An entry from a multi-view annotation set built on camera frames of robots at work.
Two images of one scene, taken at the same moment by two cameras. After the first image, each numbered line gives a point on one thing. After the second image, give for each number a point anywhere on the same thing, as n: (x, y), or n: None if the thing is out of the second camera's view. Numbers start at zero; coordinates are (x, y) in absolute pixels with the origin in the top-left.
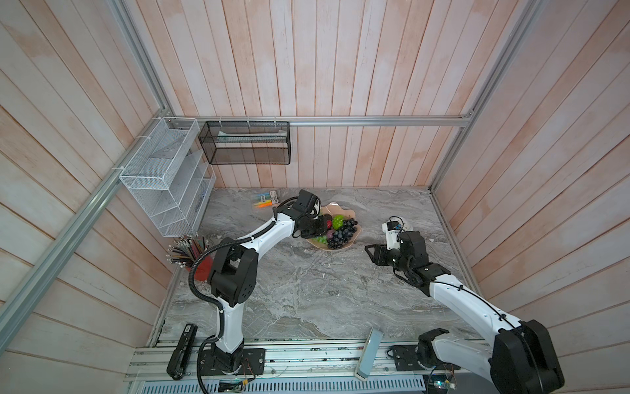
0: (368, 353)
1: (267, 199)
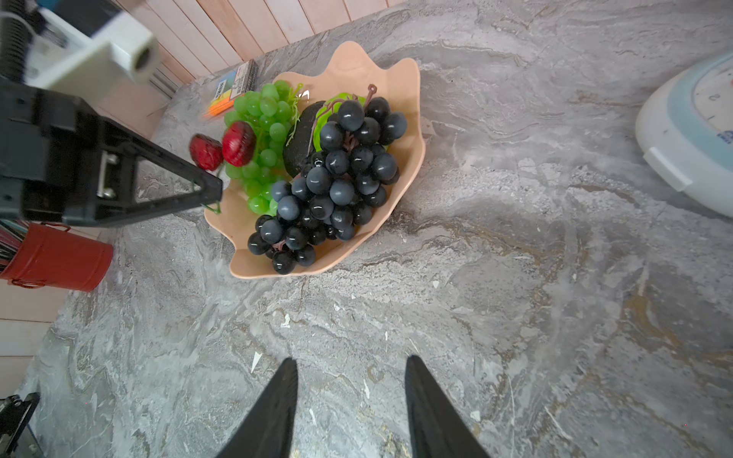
0: None
1: (230, 85)
